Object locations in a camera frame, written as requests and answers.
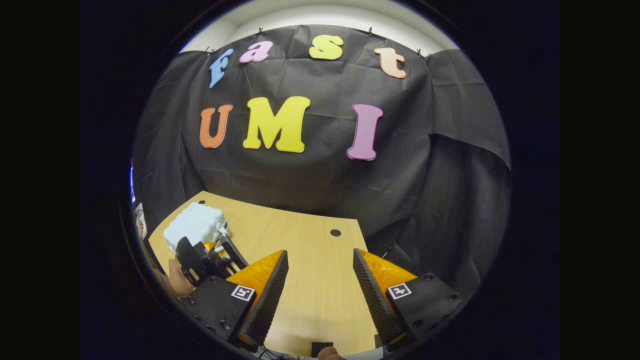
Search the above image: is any light blue suitcase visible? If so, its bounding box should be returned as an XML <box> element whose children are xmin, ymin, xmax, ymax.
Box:
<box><xmin>163</xmin><ymin>202</ymin><xmax>227</xmax><ymax>254</ymax></box>

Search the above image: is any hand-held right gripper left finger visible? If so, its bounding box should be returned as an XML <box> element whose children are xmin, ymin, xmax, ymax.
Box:
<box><xmin>179</xmin><ymin>249</ymin><xmax>290</xmax><ymax>352</ymax></box>

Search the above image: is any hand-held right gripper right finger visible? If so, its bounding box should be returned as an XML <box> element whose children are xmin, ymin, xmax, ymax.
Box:
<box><xmin>353</xmin><ymin>248</ymin><xmax>466</xmax><ymax>352</ymax></box>

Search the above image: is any black backdrop cloth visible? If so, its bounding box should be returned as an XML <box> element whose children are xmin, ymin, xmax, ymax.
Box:
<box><xmin>131</xmin><ymin>24</ymin><xmax>512</xmax><ymax>301</ymax></box>

